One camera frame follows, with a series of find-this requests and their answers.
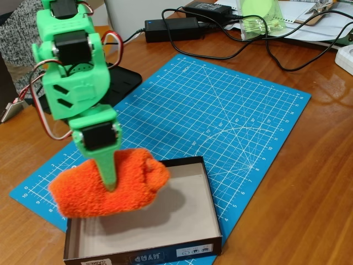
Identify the orange terry towel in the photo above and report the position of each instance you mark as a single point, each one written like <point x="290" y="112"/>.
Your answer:
<point x="110" y="193"/>

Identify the green 3D-printed robot arm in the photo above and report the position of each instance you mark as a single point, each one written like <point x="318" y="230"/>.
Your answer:
<point x="71" y="91"/>

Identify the white box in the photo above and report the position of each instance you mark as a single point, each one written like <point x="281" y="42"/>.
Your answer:
<point x="344" y="59"/>

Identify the small controller circuit board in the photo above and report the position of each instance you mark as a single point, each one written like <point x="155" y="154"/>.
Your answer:
<point x="11" y="110"/>

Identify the shallow black cardboard box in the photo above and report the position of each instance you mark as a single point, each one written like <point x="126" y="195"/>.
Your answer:
<point x="193" y="207"/>

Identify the blue A3 cutting mat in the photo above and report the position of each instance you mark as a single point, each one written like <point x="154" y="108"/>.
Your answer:
<point x="220" y="110"/>

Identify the grey speckled fabric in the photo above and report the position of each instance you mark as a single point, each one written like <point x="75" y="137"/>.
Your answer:
<point x="16" y="41"/>

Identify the large black power adapter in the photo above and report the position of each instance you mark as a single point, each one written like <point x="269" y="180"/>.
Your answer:
<point x="176" y="29"/>

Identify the slim black power adapter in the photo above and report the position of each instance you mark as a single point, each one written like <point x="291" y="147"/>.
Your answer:
<point x="207" y="8"/>

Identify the clear green plastic container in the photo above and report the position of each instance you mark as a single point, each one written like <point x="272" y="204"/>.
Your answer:
<point x="262" y="19"/>

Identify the white paper sheets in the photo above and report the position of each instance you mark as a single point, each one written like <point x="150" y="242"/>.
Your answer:
<point x="309" y="33"/>

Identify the brown cardboard piece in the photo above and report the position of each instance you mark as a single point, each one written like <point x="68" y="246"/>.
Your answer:
<point x="311" y="15"/>

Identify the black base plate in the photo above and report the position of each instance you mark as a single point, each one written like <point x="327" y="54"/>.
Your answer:
<point x="122" y="80"/>

